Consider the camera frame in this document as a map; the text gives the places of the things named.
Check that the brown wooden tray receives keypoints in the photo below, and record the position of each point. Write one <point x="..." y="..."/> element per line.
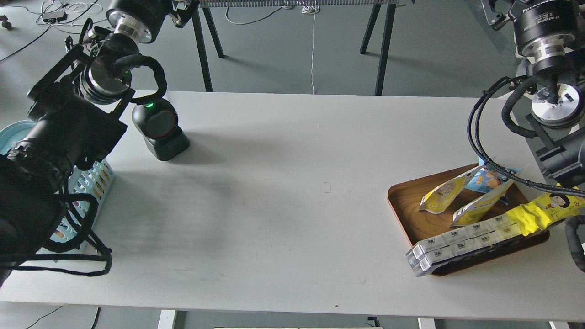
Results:
<point x="404" y="199"/>

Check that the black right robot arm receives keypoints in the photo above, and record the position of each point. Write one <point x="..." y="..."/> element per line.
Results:
<point x="551" y="93"/>

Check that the yellow cartoon snack bag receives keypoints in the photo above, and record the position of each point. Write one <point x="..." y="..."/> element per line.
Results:
<point x="544" y="211"/>

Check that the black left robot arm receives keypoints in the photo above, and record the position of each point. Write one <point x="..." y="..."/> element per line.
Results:
<point x="77" y="109"/>

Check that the blue snack bag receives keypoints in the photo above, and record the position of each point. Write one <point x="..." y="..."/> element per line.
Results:
<point x="485" y="179"/>

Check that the black power adapter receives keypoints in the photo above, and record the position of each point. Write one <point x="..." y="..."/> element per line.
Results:
<point x="53" y="17"/>

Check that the black barcode scanner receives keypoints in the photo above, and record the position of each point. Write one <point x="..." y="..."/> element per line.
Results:
<point x="158" y="123"/>

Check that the yellow bean snack pouch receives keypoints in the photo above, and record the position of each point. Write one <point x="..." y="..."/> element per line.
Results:
<point x="437" y="200"/>

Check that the clear boxed snack pack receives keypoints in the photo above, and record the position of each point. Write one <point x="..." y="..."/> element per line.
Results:
<point x="462" y="243"/>

